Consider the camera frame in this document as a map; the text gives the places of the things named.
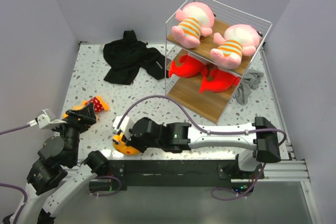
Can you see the red whale plush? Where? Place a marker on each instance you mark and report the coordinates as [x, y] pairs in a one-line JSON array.
[[221, 81]]

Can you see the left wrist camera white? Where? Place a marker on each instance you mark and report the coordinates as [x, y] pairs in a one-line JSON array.
[[46, 120]]

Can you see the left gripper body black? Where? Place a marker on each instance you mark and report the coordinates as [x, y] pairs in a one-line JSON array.
[[72, 129]]

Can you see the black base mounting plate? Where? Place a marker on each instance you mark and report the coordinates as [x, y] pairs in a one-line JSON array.
[[175, 173]]

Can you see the pink striped plush doll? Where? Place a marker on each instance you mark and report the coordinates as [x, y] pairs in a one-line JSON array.
[[237, 41], [196, 20]]

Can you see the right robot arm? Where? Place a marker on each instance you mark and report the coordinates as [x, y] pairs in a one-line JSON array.
[[259, 139]]

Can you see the grey crumpled cloth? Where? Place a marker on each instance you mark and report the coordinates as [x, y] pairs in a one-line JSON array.
[[250, 82]]

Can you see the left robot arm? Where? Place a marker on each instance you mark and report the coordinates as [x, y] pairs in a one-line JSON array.
[[44, 194]]

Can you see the orange bear plush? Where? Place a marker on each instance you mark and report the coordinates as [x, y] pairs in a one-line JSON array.
[[119, 144], [98, 104]]

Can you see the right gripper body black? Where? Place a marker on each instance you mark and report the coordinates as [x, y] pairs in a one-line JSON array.
[[141, 145]]

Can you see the white wire wooden shelf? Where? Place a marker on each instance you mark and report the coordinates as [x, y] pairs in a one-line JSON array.
[[209, 105]]

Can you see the black cloth garment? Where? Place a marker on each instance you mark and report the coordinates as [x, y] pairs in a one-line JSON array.
[[127, 55]]

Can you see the red shark plush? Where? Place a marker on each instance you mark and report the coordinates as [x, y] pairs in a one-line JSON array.
[[189, 67]]

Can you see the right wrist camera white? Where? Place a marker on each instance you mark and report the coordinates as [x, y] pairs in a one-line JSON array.
[[123, 127]]

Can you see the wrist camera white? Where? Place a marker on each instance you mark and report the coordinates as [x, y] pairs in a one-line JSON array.
[[123, 127], [46, 120]]

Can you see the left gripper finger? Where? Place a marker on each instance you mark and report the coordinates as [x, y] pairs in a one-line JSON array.
[[88, 115], [78, 114]]

